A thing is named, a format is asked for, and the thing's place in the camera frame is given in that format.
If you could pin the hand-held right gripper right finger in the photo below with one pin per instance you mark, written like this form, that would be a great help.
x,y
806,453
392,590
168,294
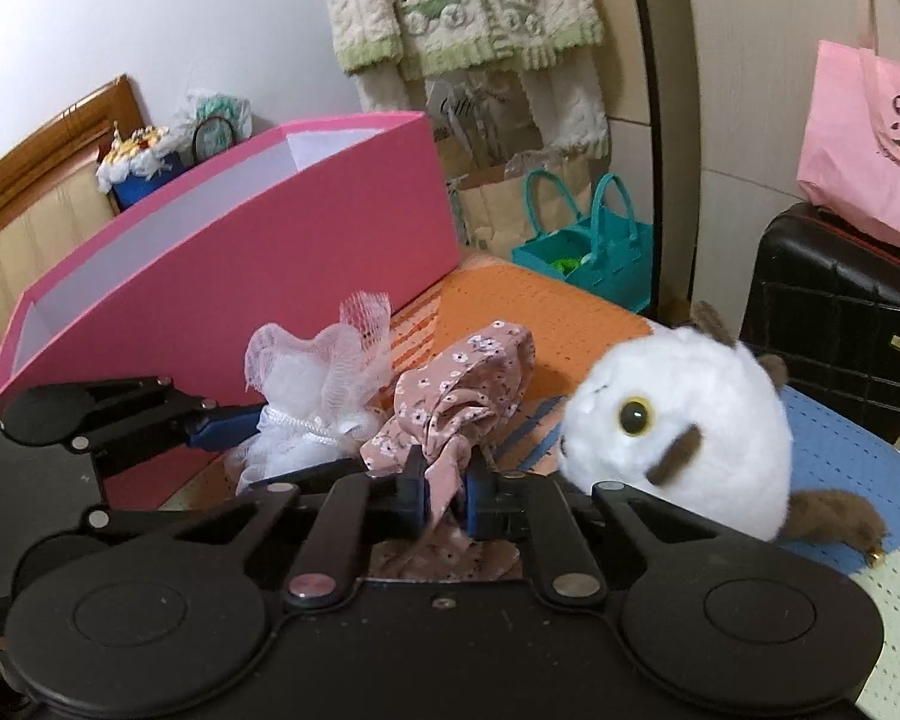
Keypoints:
x,y
476,504

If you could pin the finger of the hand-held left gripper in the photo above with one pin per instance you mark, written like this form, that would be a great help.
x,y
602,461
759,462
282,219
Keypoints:
x,y
221,426
315,474

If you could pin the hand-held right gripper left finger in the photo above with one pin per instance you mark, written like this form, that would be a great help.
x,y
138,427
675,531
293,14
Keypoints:
x,y
414,501

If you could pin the white mesh bath sponge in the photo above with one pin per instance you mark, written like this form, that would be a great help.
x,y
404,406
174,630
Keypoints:
x,y
300,367

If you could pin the pink floral cloth scrunchie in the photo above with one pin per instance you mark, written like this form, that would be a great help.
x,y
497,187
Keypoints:
x,y
465,375

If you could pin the pink cardboard box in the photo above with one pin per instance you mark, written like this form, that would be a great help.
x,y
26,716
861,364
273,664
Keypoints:
x,y
270,255

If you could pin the white plush cat toy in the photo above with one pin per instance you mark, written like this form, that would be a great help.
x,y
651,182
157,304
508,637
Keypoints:
x,y
682,405

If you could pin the orange and blue patchwork mat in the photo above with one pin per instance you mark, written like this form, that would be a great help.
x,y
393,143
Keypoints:
x,y
540,300

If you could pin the wooden padded headboard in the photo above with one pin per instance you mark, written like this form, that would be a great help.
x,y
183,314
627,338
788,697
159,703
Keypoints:
x,y
45,240

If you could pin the blue pot with flowers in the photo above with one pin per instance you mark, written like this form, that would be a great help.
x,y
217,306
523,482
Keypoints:
x,y
139,165

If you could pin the teal woven handbag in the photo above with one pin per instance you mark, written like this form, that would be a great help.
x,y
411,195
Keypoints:
x,y
615,255

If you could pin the brown paper bag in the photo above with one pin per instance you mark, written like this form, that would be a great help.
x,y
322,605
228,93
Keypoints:
x,y
495,210

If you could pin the teal and white mesh bundle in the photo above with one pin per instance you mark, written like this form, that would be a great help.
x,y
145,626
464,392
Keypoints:
x,y
217,124

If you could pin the clear plastic gift bag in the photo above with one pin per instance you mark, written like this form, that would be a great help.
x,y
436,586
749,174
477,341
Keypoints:
x,y
472,120

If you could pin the black suitcase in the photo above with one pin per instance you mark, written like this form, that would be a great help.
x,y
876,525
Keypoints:
x,y
832,315

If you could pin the cream knitted sweater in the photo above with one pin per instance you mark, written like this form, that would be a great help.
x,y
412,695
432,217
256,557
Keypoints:
x,y
457,7

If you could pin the pink tote bag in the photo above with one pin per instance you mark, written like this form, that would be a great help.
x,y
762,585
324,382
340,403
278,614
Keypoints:
x,y
855,142

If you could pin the black vertical frame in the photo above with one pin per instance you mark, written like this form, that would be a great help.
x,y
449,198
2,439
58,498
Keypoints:
x,y
645,127

